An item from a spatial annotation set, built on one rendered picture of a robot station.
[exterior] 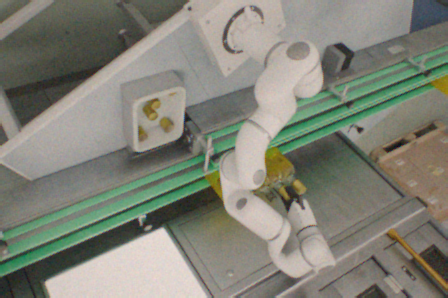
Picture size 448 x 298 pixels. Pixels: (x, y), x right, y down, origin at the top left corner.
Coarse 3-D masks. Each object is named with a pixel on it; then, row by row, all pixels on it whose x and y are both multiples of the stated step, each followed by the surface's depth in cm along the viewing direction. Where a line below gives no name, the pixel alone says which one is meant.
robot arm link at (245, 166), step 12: (240, 132) 115; (252, 132) 113; (264, 132) 114; (240, 144) 112; (252, 144) 112; (264, 144) 114; (228, 156) 122; (240, 156) 111; (252, 156) 111; (264, 156) 115; (228, 168) 119; (240, 168) 111; (252, 168) 111; (264, 168) 114; (240, 180) 113; (252, 180) 112
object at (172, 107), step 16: (144, 96) 128; (160, 96) 141; (176, 96) 140; (160, 112) 146; (176, 112) 144; (144, 128) 147; (160, 128) 150; (176, 128) 149; (144, 144) 144; (160, 144) 146
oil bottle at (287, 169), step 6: (270, 150) 164; (276, 150) 164; (270, 156) 162; (276, 156) 162; (282, 156) 162; (276, 162) 160; (282, 162) 160; (288, 162) 161; (282, 168) 158; (288, 168) 159; (282, 174) 159; (288, 174) 158; (282, 180) 160
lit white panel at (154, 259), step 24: (144, 240) 149; (168, 240) 150; (96, 264) 141; (120, 264) 142; (144, 264) 143; (168, 264) 144; (48, 288) 134; (72, 288) 135; (96, 288) 136; (120, 288) 137; (144, 288) 138; (168, 288) 139; (192, 288) 140
